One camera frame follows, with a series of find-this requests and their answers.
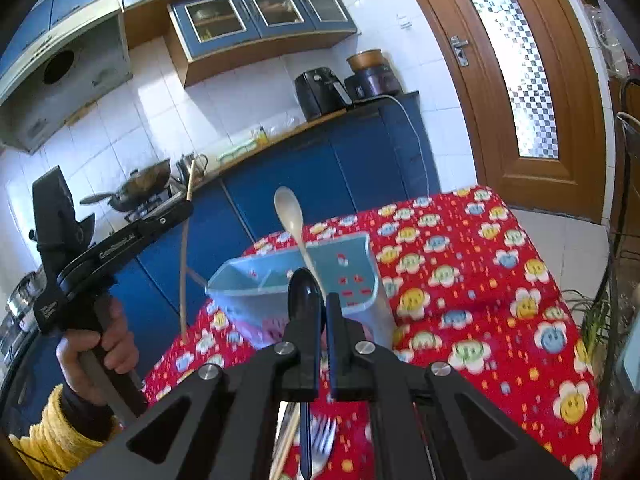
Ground brown ceramic pot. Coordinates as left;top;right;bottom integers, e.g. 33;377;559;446
346;49;392;73

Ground range hood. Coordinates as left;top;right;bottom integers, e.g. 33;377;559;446
0;0;133;153

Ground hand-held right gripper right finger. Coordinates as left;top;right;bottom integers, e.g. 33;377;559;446
325;294;581;480

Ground white spoon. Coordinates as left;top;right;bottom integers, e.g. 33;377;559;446
274;186;328;301

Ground blue base cabinets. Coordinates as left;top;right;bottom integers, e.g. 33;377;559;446
0;91;441;411

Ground person's left hand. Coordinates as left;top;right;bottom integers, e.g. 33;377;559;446
56;299;142;407

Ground blue utensil holder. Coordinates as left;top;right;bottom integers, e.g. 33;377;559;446
205;232;396;356

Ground gas stove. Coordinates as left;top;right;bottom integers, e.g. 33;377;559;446
122;180;190;225

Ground metal fork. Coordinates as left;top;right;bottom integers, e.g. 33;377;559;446
300;415;338;476

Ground white plastic bag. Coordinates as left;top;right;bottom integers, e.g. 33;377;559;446
592;5;628;78

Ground metal door handle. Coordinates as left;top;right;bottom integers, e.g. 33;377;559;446
449;35;471;67

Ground metal kettle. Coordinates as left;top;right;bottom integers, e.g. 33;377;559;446
175;152;209;186

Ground black air fryer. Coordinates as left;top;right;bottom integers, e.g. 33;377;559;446
294;67;353;122

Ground metal wok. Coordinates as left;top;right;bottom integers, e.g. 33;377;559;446
80;158;172;212

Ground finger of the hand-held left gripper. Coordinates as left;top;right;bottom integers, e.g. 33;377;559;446
131;202;195;253

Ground green dish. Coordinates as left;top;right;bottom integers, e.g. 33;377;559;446
216;141;258;165

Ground glass door wall cabinet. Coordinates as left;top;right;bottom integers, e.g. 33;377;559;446
165;0;358;88

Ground stainless steel pot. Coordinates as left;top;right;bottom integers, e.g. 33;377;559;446
5;270;46;333

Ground green plant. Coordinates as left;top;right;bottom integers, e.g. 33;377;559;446
562;287;613;366

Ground black spoon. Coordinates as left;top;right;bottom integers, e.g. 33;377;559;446
289;267;326;480

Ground white power cable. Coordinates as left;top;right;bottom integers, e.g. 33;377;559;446
382;92;432;196

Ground red flower printed tablecloth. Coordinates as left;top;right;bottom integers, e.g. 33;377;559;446
142;186;603;480

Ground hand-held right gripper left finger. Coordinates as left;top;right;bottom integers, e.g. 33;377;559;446
60;294;323;480

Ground wooden door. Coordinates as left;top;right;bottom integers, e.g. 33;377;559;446
390;0;621;223

